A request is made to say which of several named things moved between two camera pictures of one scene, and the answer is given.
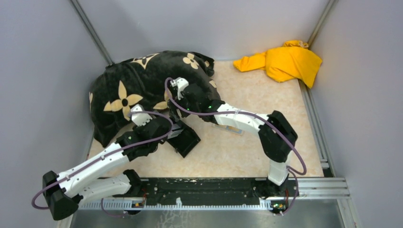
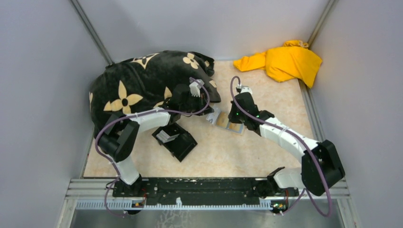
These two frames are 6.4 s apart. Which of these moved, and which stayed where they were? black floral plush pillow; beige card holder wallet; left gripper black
Moved: left gripper black
Stayed: beige card holder wallet; black floral plush pillow
